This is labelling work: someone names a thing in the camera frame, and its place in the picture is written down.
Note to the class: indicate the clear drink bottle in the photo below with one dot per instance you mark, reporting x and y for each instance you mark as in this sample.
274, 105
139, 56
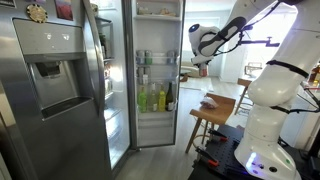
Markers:
152, 100

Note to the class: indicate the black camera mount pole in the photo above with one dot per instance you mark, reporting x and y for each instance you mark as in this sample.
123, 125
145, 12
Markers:
263, 42

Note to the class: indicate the wooden chair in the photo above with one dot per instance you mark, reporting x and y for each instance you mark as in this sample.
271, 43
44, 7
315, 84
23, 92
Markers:
245, 83

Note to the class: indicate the silver drink can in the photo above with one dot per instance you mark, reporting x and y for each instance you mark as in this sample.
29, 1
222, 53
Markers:
141, 57
176, 57
170, 57

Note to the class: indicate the round gold fridge magnet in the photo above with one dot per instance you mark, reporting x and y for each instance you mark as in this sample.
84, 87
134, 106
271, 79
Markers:
37, 13

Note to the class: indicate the amber liquor bottle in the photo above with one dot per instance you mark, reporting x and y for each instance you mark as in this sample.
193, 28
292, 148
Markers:
315, 75

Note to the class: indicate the red picture fridge magnet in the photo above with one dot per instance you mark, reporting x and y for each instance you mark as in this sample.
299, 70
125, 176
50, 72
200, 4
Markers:
63, 10

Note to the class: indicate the green drink bottle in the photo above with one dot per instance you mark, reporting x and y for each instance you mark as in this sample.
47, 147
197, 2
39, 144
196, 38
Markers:
142, 101

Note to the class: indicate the small white jar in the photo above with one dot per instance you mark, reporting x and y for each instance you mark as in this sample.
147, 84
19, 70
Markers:
145, 80

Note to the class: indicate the clear plastic bag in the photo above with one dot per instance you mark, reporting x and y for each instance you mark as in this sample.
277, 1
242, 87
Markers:
209, 102

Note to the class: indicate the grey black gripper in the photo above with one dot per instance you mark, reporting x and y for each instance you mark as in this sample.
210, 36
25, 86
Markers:
202, 60

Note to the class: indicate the green drink can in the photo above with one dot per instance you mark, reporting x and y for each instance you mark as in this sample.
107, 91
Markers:
148, 57

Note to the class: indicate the yellow drink bottle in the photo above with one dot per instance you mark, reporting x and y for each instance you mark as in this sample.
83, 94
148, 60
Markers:
161, 101

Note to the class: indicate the stainless steel fridge body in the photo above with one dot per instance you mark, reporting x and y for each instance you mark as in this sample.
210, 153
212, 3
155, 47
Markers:
116, 66

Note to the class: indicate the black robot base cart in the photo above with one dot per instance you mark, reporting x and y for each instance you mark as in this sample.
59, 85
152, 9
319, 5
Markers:
226, 153

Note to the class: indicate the white food package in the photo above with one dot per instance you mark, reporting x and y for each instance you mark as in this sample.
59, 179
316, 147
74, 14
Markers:
145, 10

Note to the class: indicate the water ice dispenser panel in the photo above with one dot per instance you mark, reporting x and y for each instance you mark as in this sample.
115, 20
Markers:
50, 40

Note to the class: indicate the small wooden side table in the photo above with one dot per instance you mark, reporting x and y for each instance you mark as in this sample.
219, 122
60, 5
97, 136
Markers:
185, 76

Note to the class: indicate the white side cabinet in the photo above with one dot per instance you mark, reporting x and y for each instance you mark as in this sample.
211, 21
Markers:
303, 130

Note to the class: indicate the stainless steel fridge door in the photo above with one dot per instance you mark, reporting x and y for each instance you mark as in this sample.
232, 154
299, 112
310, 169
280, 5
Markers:
156, 130

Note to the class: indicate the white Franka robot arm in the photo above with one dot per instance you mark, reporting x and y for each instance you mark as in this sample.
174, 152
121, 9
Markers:
276, 86

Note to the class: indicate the stainless steel freezer door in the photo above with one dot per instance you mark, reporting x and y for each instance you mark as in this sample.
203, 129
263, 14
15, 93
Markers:
66, 143

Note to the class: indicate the short silver can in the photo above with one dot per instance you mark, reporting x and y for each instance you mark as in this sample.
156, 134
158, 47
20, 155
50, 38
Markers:
140, 71
147, 70

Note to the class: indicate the tan food package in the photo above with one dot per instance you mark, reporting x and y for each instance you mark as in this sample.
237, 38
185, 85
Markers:
167, 12

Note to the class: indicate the dark framed fridge magnet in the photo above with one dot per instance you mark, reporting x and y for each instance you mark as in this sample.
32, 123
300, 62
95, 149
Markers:
7, 3

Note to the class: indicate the wooden stool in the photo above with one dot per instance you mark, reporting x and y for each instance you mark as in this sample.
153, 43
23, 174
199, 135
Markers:
216, 113

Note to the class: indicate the cream armchair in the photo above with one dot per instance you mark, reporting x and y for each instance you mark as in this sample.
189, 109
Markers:
188, 70

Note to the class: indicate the dark wine bottle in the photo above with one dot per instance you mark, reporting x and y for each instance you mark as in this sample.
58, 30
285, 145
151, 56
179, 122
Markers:
169, 100

